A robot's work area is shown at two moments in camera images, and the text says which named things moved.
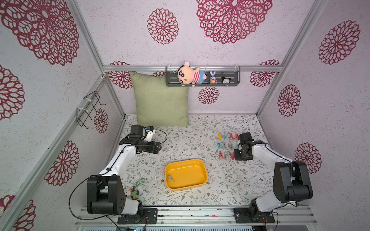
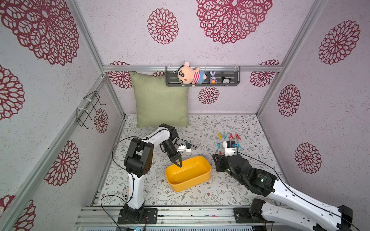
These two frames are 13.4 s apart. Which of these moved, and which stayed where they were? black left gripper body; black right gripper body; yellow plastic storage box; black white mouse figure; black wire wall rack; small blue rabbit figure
Moved: black left gripper body; black right gripper body
Stayed: black white mouse figure; black wire wall rack; yellow plastic storage box; small blue rabbit figure
